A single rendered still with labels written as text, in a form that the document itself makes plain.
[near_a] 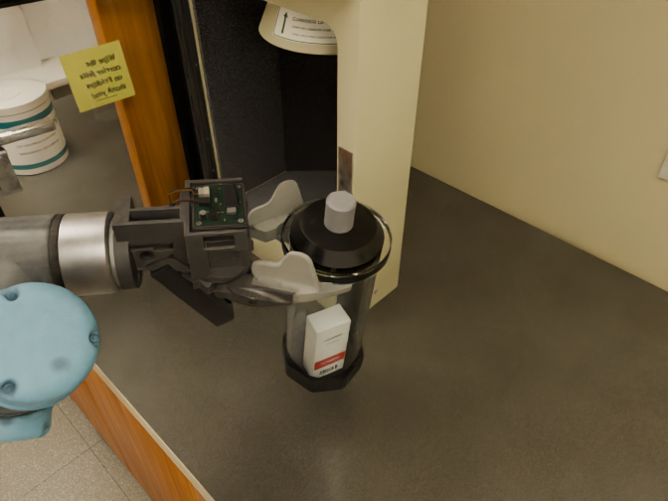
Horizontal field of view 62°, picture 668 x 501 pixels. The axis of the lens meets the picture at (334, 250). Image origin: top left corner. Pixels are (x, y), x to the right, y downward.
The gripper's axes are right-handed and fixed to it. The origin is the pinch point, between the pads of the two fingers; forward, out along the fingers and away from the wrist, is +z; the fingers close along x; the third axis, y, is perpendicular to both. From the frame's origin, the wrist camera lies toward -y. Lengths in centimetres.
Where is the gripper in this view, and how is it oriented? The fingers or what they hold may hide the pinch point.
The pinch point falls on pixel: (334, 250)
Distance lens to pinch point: 56.1
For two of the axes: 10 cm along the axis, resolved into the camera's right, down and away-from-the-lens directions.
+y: 0.8, -6.8, -7.3
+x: -1.7, -7.3, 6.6
